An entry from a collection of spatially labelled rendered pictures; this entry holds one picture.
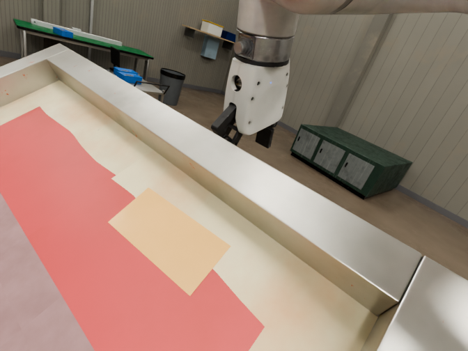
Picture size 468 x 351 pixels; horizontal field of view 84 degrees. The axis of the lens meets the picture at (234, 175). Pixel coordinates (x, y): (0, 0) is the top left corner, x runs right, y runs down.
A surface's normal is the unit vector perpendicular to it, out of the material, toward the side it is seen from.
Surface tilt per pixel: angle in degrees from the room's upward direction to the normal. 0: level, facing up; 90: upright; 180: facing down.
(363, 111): 90
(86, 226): 32
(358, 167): 90
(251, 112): 90
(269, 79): 87
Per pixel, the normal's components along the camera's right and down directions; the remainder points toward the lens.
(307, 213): -0.08, -0.64
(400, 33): -0.74, 0.07
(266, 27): -0.15, 0.62
